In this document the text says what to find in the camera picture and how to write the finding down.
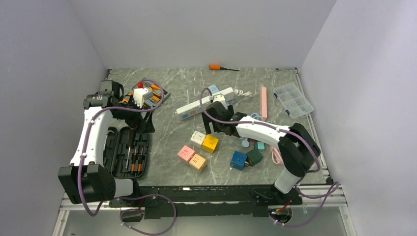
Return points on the black tool case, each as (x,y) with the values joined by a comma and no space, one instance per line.
(124,160)

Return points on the white cube socket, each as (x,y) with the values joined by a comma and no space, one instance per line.
(197,139)

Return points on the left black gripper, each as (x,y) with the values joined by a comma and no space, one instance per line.
(144,124)

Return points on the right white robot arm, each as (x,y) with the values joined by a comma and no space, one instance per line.
(298,150)

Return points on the teal plug adapter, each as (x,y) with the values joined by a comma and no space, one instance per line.
(259,146)

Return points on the light blue power strip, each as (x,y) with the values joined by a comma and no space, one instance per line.
(213,89)

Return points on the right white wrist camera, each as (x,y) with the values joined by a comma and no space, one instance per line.
(220,98)

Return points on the yellow cube socket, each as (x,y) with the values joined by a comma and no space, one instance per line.
(209,143)

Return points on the tan cube socket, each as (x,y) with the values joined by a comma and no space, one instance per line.
(197,163)

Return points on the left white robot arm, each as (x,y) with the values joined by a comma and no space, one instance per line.
(85,179)

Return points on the orange handled screwdriver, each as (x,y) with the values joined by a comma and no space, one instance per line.
(215,67)

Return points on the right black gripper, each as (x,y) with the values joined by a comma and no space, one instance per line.
(207,119)

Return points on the blue cube adapter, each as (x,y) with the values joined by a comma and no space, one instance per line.
(238,160)

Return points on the pink power strip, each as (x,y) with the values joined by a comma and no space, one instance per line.
(263,103)

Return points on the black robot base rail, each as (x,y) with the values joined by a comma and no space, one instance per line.
(209,200)

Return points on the grey tool tray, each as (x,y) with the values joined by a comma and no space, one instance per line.
(159,95)

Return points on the pink cube socket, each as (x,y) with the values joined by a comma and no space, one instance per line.
(185,154)

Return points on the clear plastic organizer box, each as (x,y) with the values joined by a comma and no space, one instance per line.
(293,100)

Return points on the green cube adapter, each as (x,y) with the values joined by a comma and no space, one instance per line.
(254,157)

